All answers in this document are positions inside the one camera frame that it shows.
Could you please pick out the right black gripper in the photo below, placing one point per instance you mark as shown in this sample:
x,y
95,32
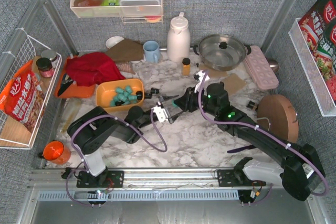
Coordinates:
x,y
185,99

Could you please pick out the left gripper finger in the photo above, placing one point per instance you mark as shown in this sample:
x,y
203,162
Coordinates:
x,y
167,97
173,118

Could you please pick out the black coffee capsule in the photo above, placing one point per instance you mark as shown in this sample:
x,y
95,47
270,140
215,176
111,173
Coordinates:
x,y
139,95
154,91

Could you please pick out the orange plastic storage basket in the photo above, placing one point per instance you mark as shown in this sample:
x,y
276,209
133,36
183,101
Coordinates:
x,y
105,92

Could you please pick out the red cloth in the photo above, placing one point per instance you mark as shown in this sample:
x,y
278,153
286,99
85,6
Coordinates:
x,y
92,68

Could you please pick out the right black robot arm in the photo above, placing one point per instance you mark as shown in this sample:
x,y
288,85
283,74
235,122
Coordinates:
x,y
297,169

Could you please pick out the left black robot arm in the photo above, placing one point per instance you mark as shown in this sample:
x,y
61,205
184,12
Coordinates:
x,y
89,132

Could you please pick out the small orange juice bottle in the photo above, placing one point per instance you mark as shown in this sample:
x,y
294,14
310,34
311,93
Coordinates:
x,y
186,66

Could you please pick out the brown cork coaster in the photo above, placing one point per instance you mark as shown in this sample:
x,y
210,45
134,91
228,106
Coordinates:
x,y
233,84
216,74

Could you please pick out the light blue mug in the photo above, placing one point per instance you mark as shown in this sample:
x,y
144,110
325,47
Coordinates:
x,y
152,51

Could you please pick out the striped pink cloth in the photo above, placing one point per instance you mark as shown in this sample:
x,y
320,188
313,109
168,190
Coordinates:
x,y
125,67

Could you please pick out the white thermos jug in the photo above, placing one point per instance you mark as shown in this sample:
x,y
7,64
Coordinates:
x,y
178,39

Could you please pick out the stainless steel pot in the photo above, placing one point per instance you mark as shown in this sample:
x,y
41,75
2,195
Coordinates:
x,y
221,52

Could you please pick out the white small bowl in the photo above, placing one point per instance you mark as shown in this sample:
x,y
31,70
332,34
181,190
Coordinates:
x,y
112,41

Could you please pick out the pink egg tray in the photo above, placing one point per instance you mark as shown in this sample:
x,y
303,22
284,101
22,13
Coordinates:
x,y
259,69

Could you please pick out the orange plastic tray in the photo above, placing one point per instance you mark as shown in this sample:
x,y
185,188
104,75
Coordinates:
x,y
73,91

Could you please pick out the round wooden board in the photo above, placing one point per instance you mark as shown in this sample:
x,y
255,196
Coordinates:
x,y
277,115

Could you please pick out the black kitchen knife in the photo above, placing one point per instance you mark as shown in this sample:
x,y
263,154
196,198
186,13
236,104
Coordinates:
x,y
64,87

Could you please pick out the clear plastic food containers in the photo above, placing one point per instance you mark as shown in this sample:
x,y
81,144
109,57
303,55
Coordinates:
x,y
140,8

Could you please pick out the orange plastic cup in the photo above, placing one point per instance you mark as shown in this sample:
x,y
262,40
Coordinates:
x,y
56,152

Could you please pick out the silver lid jar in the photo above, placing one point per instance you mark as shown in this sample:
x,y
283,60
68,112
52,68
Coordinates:
x,y
49,54

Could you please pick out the dark lid glass jar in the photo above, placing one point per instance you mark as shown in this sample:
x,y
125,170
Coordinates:
x,y
45,67

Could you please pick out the red snack bag left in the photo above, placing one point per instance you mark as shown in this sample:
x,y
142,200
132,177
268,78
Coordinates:
x,y
21,99

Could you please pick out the red seasoning bag right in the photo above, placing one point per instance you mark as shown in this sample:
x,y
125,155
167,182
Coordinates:
x,y
318,29

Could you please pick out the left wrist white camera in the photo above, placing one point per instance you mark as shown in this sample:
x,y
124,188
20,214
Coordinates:
x,y
161,112

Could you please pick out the purple handled knife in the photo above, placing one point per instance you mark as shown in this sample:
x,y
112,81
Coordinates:
x,y
240,149

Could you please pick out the white wire rack left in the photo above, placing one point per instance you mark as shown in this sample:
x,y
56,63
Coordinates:
x,y
13,134

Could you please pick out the white wire basket right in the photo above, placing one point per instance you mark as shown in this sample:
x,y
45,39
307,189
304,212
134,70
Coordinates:
x,y
316,82

